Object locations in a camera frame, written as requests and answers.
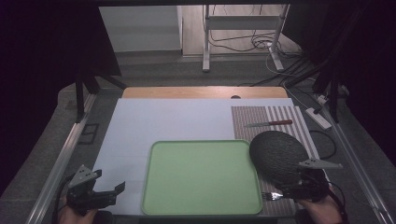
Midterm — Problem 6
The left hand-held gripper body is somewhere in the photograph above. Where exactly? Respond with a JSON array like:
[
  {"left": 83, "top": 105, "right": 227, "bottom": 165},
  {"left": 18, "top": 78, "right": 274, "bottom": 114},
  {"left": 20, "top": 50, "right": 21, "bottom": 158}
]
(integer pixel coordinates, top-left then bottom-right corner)
[{"left": 65, "top": 164, "right": 118, "bottom": 217}]

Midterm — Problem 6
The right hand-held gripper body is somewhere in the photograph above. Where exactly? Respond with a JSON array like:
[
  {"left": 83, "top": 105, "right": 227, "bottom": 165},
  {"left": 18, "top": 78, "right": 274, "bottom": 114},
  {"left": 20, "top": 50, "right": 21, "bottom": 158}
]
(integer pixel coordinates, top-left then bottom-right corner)
[{"left": 281, "top": 158, "right": 344, "bottom": 203}]

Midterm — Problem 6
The silver fork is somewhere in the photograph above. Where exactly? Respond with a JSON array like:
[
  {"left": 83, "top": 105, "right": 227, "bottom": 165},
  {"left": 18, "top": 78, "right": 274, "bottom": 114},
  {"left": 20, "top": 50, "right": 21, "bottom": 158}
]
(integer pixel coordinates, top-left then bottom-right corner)
[{"left": 261, "top": 191, "right": 285, "bottom": 202}]

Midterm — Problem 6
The person's left hand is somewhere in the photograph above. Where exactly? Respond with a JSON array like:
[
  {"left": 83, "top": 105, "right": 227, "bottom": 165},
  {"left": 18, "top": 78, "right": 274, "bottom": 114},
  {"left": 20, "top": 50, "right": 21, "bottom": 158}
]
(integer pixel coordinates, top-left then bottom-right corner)
[{"left": 58, "top": 197, "right": 99, "bottom": 224}]

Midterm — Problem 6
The person's right hand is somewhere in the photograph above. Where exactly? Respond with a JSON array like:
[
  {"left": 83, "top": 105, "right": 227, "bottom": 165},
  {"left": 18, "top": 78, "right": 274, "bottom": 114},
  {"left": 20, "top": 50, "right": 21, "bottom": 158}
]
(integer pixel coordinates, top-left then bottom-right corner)
[{"left": 296, "top": 195, "right": 345, "bottom": 224}]

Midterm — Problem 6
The long white power strip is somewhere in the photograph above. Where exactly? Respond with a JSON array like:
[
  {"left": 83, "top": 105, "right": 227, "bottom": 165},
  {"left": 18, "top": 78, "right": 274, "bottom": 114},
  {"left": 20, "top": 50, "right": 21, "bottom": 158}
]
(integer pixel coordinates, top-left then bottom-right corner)
[{"left": 304, "top": 106, "right": 332, "bottom": 131}]

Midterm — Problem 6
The striped placemat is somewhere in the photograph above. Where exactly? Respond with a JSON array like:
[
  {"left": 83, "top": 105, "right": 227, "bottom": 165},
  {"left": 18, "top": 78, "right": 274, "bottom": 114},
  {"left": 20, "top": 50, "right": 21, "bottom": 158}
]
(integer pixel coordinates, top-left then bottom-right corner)
[{"left": 231, "top": 105, "right": 329, "bottom": 217}]

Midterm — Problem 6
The green plastic tray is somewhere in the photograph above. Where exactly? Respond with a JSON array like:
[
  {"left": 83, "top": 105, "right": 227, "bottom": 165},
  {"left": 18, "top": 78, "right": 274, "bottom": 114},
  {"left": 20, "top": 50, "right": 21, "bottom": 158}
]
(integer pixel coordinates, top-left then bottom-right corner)
[{"left": 140, "top": 139, "right": 264, "bottom": 217}]

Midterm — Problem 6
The light blue table mat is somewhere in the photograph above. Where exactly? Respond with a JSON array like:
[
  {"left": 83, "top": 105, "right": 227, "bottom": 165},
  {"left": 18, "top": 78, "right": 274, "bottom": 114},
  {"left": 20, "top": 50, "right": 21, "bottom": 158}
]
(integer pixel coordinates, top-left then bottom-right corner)
[{"left": 92, "top": 97, "right": 312, "bottom": 217}]

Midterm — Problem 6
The black metal stand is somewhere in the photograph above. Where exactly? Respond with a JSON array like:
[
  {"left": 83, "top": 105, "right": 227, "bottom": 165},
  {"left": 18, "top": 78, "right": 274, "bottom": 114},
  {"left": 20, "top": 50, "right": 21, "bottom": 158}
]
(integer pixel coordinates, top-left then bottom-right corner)
[
  {"left": 74, "top": 69, "right": 129, "bottom": 124},
  {"left": 284, "top": 55, "right": 351, "bottom": 124}
]

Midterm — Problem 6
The black curtain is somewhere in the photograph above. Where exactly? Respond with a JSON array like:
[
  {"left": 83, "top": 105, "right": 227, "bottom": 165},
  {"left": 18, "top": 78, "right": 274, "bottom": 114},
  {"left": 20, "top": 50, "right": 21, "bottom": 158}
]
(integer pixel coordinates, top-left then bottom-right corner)
[
  {"left": 281, "top": 0, "right": 396, "bottom": 167},
  {"left": 0, "top": 0, "right": 123, "bottom": 198}
]

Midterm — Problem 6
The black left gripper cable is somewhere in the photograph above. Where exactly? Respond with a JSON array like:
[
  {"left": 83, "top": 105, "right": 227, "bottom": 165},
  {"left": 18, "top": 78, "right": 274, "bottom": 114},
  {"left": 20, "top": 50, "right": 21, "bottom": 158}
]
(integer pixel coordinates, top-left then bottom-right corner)
[{"left": 53, "top": 173, "right": 77, "bottom": 224}]

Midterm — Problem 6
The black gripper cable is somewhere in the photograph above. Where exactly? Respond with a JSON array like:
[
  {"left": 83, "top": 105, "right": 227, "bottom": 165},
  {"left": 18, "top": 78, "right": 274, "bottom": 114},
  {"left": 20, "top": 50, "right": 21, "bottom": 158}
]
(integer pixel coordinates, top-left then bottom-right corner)
[
  {"left": 326, "top": 180, "right": 349, "bottom": 224},
  {"left": 53, "top": 173, "right": 77, "bottom": 224}
]

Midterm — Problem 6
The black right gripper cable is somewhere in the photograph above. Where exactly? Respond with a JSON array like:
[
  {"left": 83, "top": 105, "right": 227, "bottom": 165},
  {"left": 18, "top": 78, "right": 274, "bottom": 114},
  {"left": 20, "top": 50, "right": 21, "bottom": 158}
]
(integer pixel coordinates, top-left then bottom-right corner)
[{"left": 326, "top": 180, "right": 349, "bottom": 224}]

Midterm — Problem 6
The aluminium rail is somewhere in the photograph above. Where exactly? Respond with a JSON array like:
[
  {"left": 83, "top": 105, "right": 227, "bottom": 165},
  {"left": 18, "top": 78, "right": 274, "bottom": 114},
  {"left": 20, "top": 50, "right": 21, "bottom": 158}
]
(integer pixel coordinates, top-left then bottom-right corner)
[
  {"left": 319, "top": 102, "right": 396, "bottom": 224},
  {"left": 25, "top": 92, "right": 98, "bottom": 224}
]

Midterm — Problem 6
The black looped floor cable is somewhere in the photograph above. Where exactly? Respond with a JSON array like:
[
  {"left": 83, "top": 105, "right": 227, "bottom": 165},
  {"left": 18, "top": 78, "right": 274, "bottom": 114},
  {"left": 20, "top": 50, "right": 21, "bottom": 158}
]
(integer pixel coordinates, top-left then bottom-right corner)
[{"left": 308, "top": 129, "right": 338, "bottom": 161}]

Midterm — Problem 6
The black square floor frame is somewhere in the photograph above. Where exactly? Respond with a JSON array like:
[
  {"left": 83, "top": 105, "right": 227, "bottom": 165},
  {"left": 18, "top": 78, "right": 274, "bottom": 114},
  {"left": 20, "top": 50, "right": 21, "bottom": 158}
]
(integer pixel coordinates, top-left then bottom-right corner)
[{"left": 77, "top": 122, "right": 101, "bottom": 146}]

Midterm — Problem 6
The red handled knife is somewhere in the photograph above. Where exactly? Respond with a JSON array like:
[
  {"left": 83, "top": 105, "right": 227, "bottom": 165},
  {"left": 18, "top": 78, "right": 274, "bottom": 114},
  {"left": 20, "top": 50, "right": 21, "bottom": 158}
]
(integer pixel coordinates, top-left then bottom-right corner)
[{"left": 244, "top": 119, "right": 294, "bottom": 128}]

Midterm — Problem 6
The tangle of floor cables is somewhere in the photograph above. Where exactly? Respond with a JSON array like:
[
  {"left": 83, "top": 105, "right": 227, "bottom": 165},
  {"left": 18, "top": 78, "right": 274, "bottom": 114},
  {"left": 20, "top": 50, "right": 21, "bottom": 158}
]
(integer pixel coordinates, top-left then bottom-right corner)
[{"left": 204, "top": 4, "right": 316, "bottom": 88}]

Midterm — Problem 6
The white metal desk frame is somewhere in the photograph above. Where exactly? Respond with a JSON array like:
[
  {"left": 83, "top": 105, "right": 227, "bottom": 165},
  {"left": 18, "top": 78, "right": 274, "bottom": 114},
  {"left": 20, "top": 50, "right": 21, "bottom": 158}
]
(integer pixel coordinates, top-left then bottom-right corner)
[{"left": 202, "top": 4, "right": 291, "bottom": 74}]

